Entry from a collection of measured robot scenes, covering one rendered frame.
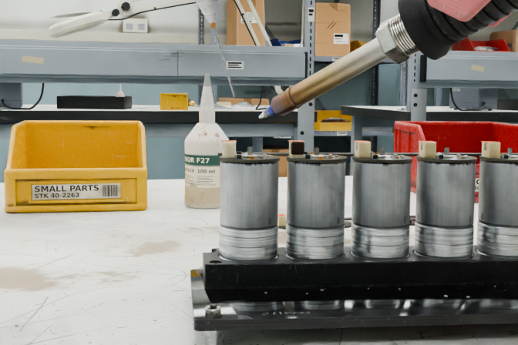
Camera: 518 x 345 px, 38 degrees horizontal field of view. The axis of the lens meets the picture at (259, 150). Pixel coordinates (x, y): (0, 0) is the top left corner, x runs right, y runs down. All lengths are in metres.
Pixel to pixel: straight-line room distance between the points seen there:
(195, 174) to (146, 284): 0.21
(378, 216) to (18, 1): 4.43
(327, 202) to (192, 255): 0.12
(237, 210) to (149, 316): 0.05
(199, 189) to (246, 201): 0.26
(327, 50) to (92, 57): 2.23
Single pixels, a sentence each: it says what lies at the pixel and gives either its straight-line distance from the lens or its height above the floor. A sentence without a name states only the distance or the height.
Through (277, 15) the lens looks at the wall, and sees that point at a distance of 4.86.
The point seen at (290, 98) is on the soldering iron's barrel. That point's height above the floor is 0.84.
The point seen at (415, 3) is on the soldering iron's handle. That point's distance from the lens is 0.25.
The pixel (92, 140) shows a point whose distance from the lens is 0.66.
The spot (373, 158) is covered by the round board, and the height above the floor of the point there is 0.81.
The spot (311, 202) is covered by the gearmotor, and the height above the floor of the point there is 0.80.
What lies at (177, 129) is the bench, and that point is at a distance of 2.63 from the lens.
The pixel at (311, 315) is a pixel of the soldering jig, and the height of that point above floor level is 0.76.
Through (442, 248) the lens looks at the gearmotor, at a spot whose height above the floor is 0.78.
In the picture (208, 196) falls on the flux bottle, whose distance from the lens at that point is 0.55.
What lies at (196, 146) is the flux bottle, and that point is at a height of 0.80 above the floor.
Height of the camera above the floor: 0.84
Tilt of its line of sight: 5 degrees down
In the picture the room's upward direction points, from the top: 1 degrees clockwise
